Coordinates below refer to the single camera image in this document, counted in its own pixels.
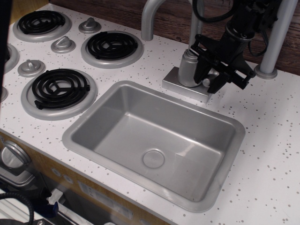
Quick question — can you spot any black cable lower left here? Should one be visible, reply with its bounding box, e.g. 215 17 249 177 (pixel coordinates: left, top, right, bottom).
0 191 37 225

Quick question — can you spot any silver knob back right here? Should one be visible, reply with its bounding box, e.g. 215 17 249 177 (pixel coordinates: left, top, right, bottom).
78 17 101 34

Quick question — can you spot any silver knob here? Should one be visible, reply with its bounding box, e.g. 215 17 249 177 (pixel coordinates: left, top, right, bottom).
17 60 45 77
51 36 76 54
78 17 101 34

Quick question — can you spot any stove burner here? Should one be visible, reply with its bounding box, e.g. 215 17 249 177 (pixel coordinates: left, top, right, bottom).
13 10 72 43
81 31 143 69
4 44 19 74
21 68 98 120

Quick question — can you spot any grey vertical support pole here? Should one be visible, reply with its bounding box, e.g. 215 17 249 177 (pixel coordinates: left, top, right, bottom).
254 0 298 80

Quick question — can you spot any silver knob left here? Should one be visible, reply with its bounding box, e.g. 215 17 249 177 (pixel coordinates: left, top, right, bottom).
17 60 45 77

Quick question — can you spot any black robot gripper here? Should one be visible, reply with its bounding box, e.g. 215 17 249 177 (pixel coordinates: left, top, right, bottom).
190 34 255 93

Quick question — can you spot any silver knob far left edge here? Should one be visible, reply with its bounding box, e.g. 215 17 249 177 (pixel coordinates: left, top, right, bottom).
0 87 8 102

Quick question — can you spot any silver knob middle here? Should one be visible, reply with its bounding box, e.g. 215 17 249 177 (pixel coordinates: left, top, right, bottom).
51 36 76 54

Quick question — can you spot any silver gooseneck toy faucet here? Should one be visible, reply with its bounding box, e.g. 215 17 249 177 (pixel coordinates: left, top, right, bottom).
141 0 211 103

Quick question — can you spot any dark blurred foreground object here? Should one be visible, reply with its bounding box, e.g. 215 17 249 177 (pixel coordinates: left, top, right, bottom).
0 0 12 113

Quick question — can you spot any far left stove burner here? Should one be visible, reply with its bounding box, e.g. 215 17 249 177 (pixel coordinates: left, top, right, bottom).
4 44 19 74

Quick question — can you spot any silver faucet lever handle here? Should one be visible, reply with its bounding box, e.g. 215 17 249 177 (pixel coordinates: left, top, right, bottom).
202 68 219 88

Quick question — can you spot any back right stove burner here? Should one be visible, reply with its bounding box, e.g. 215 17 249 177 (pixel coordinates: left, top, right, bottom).
81 31 143 69

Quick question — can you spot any front right stove burner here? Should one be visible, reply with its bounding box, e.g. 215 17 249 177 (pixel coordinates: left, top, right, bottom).
21 68 98 120

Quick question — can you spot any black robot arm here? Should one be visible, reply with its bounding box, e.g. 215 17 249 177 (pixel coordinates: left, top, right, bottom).
191 0 281 94

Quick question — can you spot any grey plastic sink basin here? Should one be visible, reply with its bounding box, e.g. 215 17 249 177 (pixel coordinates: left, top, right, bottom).
62 81 245 212

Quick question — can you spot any back left stove burner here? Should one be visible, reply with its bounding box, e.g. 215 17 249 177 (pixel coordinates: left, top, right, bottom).
13 10 72 43

